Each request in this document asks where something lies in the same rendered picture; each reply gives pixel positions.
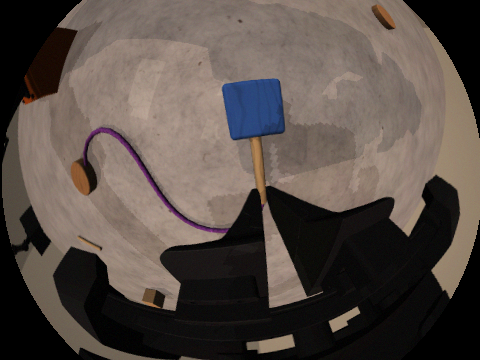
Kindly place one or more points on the purple string with wooden stick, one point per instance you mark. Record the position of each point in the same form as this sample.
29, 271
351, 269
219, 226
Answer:
258, 163

